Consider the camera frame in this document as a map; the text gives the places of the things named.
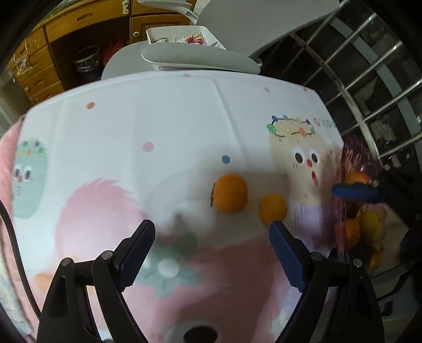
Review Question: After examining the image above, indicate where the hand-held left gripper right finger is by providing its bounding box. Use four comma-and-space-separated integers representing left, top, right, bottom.
268, 220, 386, 343

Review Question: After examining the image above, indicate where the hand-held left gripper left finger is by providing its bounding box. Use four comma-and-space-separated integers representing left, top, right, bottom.
36, 219, 155, 343

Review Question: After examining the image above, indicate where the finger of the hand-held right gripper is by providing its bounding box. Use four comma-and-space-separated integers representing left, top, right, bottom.
400, 227, 422, 261
332, 180, 386, 202

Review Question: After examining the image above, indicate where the small yellow-orange citrus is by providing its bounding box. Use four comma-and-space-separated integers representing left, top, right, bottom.
360, 210, 388, 243

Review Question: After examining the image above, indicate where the bag of oranges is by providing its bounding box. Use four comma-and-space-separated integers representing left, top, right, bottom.
333, 135, 393, 274

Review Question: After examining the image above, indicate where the medium orange tangerine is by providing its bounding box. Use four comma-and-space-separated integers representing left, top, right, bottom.
343, 218, 361, 249

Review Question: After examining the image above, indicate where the small yellowish tangerine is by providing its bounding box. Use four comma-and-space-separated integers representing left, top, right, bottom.
259, 193, 287, 222

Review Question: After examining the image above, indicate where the large orange tangerine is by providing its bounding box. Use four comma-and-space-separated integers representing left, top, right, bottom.
213, 174, 248, 213

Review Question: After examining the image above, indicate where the cartoon printed tablecloth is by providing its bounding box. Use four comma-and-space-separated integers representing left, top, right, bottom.
0, 71, 347, 343

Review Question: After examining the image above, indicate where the metal window railing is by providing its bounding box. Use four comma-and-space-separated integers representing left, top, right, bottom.
260, 0, 422, 172

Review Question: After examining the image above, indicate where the dark trash bin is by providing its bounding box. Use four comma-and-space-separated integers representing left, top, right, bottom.
73, 45, 101, 81

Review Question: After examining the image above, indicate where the red plastic bag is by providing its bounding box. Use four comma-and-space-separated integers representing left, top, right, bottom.
104, 38, 129, 61

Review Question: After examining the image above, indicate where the grey office chair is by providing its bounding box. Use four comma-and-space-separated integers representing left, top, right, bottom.
100, 0, 340, 80

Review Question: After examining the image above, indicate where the white plastic tray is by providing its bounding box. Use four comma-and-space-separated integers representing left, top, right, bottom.
146, 26, 228, 50

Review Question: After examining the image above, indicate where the wooden cabinet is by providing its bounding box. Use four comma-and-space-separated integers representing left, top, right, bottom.
7, 0, 198, 103

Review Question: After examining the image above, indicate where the black cable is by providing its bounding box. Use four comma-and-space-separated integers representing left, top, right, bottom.
0, 201, 40, 320

